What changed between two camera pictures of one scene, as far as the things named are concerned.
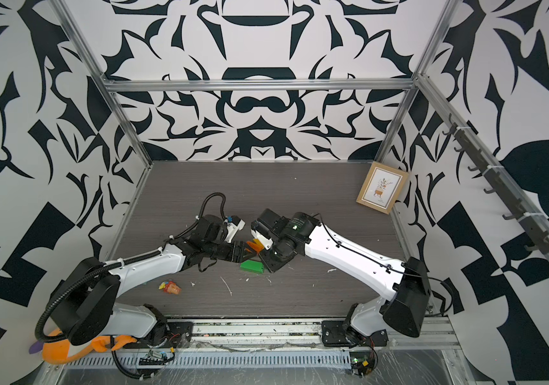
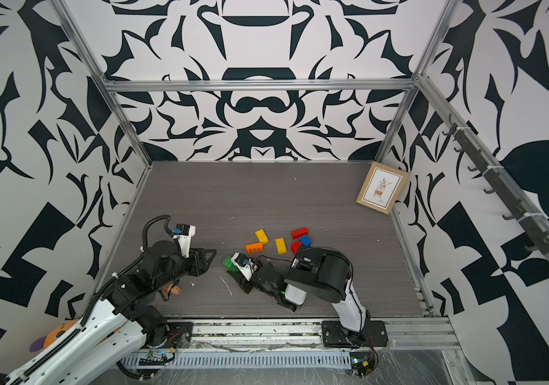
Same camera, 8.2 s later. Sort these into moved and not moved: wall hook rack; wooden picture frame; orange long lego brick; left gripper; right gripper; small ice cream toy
Moved: right gripper; left gripper
Not moved: small ice cream toy; wall hook rack; wooden picture frame; orange long lego brick
